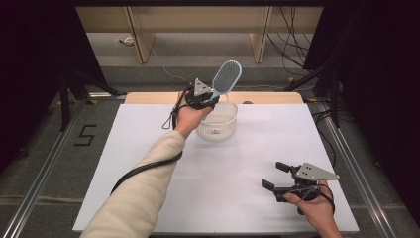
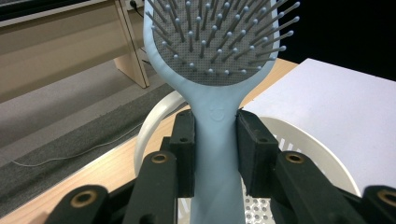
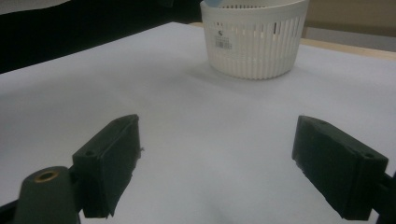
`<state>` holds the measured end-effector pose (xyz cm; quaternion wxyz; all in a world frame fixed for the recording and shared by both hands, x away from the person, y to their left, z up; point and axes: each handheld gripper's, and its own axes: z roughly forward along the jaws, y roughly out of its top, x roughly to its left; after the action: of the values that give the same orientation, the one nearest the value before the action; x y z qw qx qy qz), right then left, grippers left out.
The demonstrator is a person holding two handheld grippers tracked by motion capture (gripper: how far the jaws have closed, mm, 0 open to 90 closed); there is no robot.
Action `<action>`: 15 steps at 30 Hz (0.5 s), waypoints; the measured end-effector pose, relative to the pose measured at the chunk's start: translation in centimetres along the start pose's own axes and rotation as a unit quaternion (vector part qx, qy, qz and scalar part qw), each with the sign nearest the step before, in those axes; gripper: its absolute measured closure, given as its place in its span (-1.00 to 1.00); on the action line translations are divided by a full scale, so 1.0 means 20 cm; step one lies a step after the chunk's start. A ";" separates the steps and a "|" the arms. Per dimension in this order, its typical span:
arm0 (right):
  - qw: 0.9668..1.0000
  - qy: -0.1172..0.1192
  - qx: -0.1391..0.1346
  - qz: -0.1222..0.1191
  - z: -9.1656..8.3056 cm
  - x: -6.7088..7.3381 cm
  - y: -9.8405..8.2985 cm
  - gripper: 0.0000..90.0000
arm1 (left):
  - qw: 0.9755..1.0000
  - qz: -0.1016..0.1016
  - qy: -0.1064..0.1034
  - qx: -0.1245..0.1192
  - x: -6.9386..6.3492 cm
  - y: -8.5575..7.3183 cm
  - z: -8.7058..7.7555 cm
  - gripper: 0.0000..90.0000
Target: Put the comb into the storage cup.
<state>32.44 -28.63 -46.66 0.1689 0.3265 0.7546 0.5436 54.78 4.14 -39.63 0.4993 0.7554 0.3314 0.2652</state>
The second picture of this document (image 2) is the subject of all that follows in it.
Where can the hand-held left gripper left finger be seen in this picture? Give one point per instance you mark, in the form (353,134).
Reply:
(186,155)

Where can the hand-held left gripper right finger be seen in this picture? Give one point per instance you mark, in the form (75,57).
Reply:
(253,155)

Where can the light blue hairbrush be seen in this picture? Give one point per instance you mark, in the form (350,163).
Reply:
(216,149)

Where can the white slotted plastic basket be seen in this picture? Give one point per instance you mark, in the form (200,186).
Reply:
(146,130)

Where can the white table mat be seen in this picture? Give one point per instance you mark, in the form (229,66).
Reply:
(327,102)

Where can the black wall plug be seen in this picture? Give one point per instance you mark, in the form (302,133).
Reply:
(134,3)

